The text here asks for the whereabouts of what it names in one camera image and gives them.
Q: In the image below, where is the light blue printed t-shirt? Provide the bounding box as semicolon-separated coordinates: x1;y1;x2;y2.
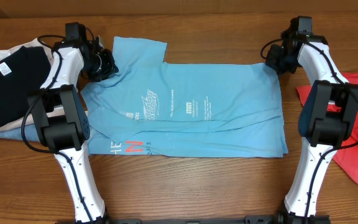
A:
81;36;289;159

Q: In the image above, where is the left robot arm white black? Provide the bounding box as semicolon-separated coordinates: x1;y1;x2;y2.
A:
26;22;119;223

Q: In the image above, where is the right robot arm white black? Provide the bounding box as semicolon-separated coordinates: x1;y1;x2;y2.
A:
245;16;358;223

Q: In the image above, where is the folded black shirt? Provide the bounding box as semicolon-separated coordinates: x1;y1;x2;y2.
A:
0;47;51;127

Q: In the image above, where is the folded light blue denim garment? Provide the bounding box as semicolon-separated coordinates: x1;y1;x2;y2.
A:
0;124;39;142

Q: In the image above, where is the cardboard back panel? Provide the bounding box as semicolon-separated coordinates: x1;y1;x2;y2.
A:
0;0;358;18

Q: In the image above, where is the folded beige shirt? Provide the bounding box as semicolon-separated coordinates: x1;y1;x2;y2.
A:
0;39;80;131

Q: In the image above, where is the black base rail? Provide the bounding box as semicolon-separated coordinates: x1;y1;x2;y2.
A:
104;214;332;224

